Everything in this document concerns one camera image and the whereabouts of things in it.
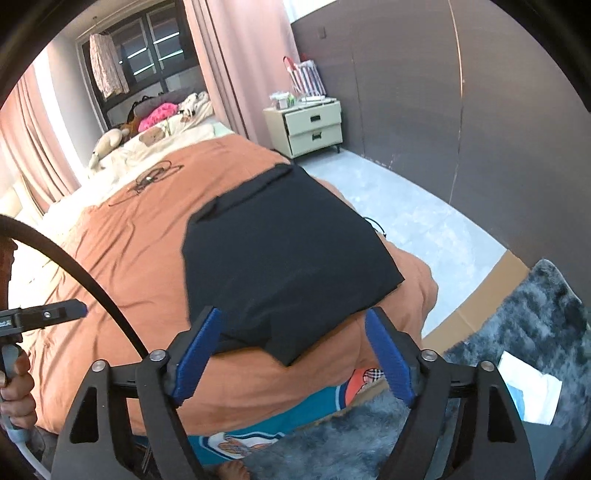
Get flat cardboard sheet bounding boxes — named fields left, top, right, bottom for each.
left=323, top=249, right=532, bottom=416

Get white paper sheet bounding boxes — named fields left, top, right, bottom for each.
left=499, top=351, right=561, bottom=424

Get black and white spotted plush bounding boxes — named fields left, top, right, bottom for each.
left=178, top=91, right=211, bottom=116

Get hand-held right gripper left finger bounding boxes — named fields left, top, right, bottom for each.
left=50, top=306, right=225, bottom=480

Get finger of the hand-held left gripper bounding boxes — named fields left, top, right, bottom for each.
left=16, top=299, right=88, bottom=329

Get dark window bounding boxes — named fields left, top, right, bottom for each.
left=81, top=0, right=195, bottom=125

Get person's bare foot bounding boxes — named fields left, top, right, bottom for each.
left=215, top=462, right=252, bottom=480

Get cream bed sheet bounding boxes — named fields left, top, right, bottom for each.
left=9, top=115, right=236, bottom=278

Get thin black cable bundle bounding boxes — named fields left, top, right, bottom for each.
left=108, top=159, right=185, bottom=207

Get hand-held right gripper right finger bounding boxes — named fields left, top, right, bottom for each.
left=364, top=307, right=536, bottom=480

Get beige plush toy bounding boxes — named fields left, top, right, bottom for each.
left=88, top=128, right=130, bottom=171

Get grey shaggy rug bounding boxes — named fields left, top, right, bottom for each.
left=240, top=258, right=591, bottom=480

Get cream nightstand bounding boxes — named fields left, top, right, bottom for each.
left=263, top=98, right=343, bottom=159

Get black pants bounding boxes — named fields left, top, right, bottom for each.
left=180, top=164, right=406, bottom=368

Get pink fluffy cloth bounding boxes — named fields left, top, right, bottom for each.
left=139, top=102, right=178, bottom=132

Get pink curtain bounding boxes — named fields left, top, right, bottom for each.
left=182, top=0, right=301, bottom=153
left=0, top=65, right=84, bottom=217

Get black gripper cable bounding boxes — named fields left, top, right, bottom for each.
left=0, top=215, right=151, bottom=358

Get teal printed bed sheet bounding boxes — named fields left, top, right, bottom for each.
left=187, top=367, right=387, bottom=462

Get brown fleece blanket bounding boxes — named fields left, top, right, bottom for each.
left=21, top=137, right=438, bottom=437

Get floral hanging garment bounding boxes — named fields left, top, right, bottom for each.
left=89, top=32, right=129, bottom=99

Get person's left hand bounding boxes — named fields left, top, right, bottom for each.
left=0, top=353, right=38, bottom=428

